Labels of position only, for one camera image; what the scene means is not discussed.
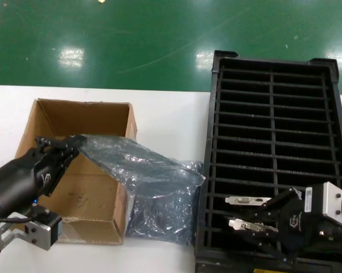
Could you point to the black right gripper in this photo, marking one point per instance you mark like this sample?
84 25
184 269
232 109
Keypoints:
296 227

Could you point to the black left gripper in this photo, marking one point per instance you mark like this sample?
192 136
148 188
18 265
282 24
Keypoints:
17 182

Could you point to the graphics card silver bracket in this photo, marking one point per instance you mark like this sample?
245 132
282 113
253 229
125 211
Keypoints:
244 224

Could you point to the translucent antistatic bag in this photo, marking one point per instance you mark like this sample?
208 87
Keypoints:
136 162

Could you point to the graphics card in tray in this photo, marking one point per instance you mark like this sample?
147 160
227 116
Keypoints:
244 200

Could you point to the brown cardboard box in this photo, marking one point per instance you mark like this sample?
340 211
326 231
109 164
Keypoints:
82 119

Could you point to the black slotted plastic container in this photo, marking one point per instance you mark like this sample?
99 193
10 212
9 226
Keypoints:
210 142

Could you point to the flat grey antistatic bag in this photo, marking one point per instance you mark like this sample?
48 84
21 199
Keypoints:
165 216

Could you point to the right wrist camera silver bracket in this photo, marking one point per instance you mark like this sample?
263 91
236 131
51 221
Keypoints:
330 199

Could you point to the wrist camera silver bracket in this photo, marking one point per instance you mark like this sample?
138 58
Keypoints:
40 230
330 199

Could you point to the left wrist camera silver bracket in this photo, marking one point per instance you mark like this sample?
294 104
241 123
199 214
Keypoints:
40 230

